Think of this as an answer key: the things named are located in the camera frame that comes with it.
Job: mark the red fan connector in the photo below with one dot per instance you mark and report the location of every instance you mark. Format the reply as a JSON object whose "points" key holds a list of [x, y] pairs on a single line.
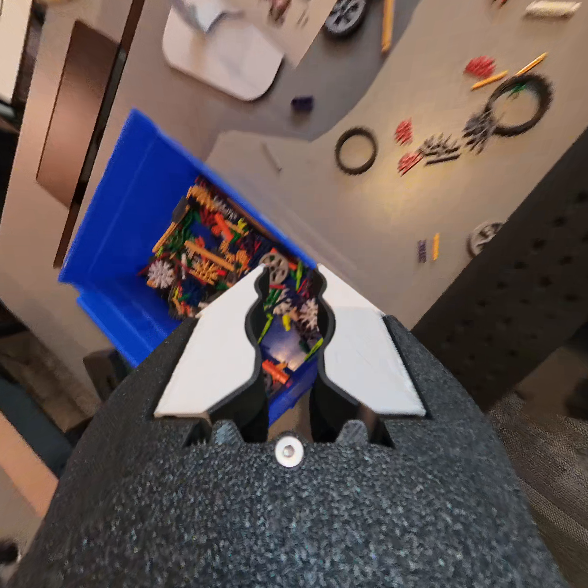
{"points": [[404, 131], [480, 66], [409, 161]]}

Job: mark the grey spoked toy wheel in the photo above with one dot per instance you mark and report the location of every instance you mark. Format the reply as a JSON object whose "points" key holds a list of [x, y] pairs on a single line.
{"points": [[484, 236], [275, 264]]}

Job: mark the brown board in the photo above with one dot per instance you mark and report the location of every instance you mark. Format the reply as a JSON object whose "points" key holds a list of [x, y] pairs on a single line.
{"points": [[78, 115]]}

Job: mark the small green toy piece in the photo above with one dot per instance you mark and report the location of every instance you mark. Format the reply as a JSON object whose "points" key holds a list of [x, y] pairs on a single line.
{"points": [[519, 87]]}

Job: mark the long yellow toy rod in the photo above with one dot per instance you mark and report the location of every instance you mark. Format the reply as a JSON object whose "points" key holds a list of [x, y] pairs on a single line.
{"points": [[387, 27]]}

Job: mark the blue plastic bin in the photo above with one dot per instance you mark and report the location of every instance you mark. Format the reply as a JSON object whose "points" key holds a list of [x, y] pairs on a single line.
{"points": [[115, 193]]}

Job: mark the white document stand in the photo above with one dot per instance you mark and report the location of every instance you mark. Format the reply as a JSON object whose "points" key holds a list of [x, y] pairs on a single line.
{"points": [[229, 64]]}

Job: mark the white snowflake connector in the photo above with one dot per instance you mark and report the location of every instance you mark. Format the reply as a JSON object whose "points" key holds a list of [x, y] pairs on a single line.
{"points": [[310, 312], [160, 273]]}

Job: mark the grey toy wheel with tyre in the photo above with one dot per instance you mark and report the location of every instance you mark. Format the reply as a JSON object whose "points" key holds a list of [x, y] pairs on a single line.
{"points": [[344, 18]]}

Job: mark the pile of colourful toy pieces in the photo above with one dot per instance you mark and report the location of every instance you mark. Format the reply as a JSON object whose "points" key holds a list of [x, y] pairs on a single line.
{"points": [[216, 239]]}

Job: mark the grey snowflake connector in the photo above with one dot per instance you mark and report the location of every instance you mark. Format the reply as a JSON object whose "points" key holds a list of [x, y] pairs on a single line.
{"points": [[441, 149], [477, 128]]}

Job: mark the black toy tyre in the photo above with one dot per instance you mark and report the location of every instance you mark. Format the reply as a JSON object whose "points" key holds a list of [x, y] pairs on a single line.
{"points": [[544, 103], [338, 154]]}

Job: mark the black perforated tray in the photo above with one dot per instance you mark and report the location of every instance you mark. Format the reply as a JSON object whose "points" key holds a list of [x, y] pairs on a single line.
{"points": [[528, 285]]}

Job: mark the purple clip connector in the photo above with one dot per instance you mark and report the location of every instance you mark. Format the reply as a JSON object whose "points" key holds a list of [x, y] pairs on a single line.
{"points": [[421, 251], [302, 102]]}

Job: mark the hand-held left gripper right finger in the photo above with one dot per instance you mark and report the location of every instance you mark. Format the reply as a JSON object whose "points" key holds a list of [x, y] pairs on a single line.
{"points": [[372, 363]]}

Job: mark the thin grey toy rod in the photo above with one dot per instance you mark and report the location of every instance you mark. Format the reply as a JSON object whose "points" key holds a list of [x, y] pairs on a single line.
{"points": [[272, 157]]}

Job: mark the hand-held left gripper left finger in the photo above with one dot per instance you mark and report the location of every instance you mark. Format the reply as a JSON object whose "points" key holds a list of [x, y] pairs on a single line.
{"points": [[211, 363]]}

